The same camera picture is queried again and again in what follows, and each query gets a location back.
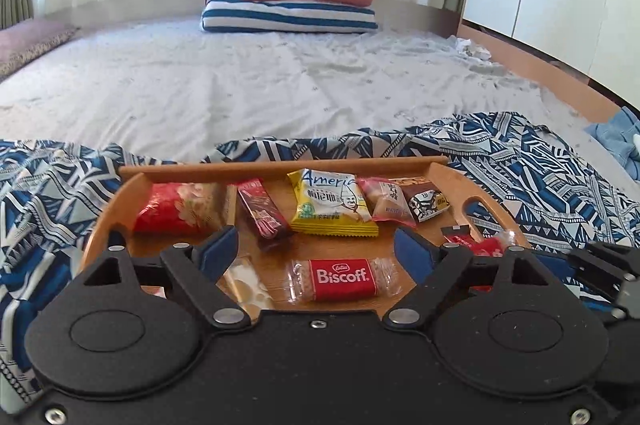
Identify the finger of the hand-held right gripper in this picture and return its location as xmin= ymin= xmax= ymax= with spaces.
xmin=535 ymin=251 xmax=626 ymax=306
xmin=582 ymin=241 xmax=640 ymax=278

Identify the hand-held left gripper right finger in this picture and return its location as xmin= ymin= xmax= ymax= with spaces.
xmin=382 ymin=226 xmax=548 ymax=331

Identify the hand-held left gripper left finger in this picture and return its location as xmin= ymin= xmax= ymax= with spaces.
xmin=77 ymin=225 xmax=251 ymax=331

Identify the white snack pack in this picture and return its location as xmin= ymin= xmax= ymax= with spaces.
xmin=221 ymin=256 xmax=277 ymax=325

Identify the brown cracker packet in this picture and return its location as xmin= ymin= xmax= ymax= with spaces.
xmin=392 ymin=176 xmax=452 ymax=224

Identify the dark red snack bar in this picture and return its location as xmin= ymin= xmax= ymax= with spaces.
xmin=236 ymin=178 xmax=294 ymax=252

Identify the red-edged biscuit packet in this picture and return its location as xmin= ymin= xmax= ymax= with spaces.
xmin=356 ymin=178 xmax=418 ymax=229

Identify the red peanut bag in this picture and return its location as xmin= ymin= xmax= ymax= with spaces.
xmin=132 ymin=182 xmax=237 ymax=236

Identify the long red snack packet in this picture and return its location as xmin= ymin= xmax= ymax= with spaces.
xmin=440 ymin=224 xmax=518 ymax=296

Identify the wooden tray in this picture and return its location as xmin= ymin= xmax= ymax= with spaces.
xmin=80 ymin=156 xmax=533 ymax=326

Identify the yellow cracker packet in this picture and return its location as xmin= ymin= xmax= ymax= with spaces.
xmin=287 ymin=168 xmax=380 ymax=238

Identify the light blue cloth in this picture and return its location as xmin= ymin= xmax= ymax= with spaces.
xmin=584 ymin=106 xmax=640 ymax=181

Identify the blue white patterned blanket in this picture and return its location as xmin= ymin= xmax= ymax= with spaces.
xmin=0 ymin=111 xmax=640 ymax=416

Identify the grey bed sheet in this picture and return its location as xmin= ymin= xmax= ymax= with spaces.
xmin=0 ymin=12 xmax=601 ymax=166

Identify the white crumpled paper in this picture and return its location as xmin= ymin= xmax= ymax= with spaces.
xmin=447 ymin=35 xmax=493 ymax=63

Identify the blue white striped pillow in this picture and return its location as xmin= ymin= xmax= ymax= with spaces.
xmin=201 ymin=0 xmax=377 ymax=34

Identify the purple pillow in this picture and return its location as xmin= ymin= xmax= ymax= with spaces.
xmin=0 ymin=19 xmax=81 ymax=78

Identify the wooden bed frame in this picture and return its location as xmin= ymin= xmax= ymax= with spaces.
xmin=457 ymin=21 xmax=626 ymax=126

